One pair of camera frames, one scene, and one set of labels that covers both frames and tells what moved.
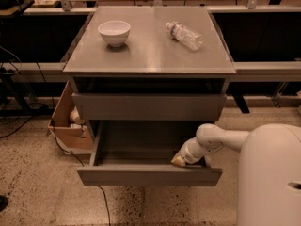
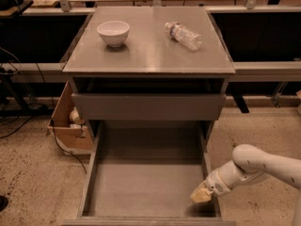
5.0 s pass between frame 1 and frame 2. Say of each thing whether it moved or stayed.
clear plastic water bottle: stayed
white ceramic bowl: stayed
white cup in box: stayed
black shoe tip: stayed
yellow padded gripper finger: moved
